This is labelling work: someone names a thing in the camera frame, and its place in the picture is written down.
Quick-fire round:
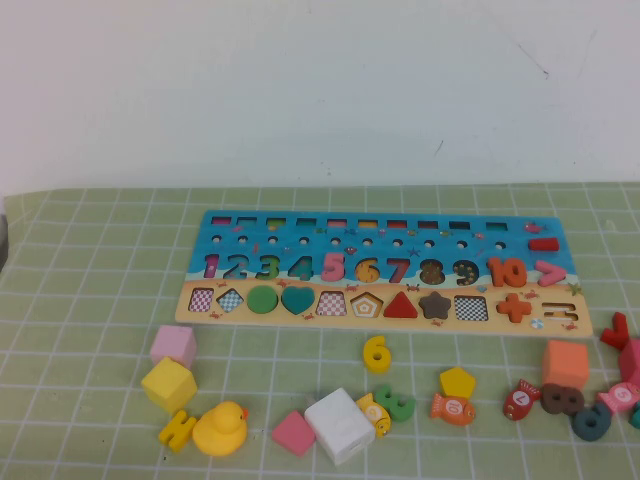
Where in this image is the yellow number six piece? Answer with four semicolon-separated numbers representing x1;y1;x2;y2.
362;334;392;375

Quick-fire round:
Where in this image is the pink number five piece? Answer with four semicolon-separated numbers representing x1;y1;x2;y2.
321;251;347;282

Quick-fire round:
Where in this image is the teal heart piece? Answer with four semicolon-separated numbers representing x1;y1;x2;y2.
280;287;316;316

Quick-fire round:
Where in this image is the green circle piece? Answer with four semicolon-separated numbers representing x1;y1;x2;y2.
247;285;279;316

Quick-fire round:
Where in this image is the red triangle piece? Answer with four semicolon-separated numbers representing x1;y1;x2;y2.
383;290;420;320

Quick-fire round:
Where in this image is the brown star piece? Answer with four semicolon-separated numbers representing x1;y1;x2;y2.
418;291;453;320

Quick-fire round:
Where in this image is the orange number ten piece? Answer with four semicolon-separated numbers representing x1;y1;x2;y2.
487;256;529;289

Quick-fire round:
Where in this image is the green number three piece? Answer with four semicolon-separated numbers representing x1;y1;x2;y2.
373;383;417;422

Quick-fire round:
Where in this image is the pink diamond piece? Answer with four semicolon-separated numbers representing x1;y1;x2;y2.
271;410;317;459

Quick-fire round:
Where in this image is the yellow pentagon piece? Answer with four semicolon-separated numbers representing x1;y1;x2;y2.
438;366;478;400

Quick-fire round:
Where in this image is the blue wooden puzzle board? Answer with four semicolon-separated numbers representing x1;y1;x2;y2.
174;209;595;337

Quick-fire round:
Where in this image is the orange plus sign piece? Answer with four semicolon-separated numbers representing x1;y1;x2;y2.
495;292;533;324

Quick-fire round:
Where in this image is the yellow letter piece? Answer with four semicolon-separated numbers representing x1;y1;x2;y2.
158;409;198;454

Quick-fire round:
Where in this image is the pink greater-than sign piece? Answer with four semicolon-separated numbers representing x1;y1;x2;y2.
534;259;568;287

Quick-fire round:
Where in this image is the brown number eight piece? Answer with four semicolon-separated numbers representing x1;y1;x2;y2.
541;382;586;417

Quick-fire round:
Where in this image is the red less-than sign piece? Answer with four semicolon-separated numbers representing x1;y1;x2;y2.
599;312;630;350

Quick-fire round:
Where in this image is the dark blue number nine piece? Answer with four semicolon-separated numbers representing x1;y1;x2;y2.
571;401;614;442

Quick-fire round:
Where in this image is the yellow fish number nine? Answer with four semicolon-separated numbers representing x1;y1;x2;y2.
355;392;393;440

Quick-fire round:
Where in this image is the light pink cube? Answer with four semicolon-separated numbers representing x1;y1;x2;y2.
149;324;197;369

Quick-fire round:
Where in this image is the white charger block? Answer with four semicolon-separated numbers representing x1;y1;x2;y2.
302;387;376;466

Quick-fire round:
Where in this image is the yellow cube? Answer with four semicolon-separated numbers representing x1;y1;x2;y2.
140;356;199;415

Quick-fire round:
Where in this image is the orange fish number ten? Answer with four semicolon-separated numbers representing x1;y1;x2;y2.
429;392;476;427

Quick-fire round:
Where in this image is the yellow rubber duck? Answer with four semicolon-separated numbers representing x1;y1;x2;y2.
192;400;250;457

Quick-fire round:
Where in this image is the red fish number seven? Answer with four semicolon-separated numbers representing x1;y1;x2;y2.
502;378;543;422

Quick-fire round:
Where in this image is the orange cube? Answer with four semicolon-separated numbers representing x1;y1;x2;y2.
541;339;591;391

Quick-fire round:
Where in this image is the deep pink cube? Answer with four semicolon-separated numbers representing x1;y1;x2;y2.
617;338;640;386

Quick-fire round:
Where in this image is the pink fish number five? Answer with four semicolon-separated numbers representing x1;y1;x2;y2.
594;380;640;414

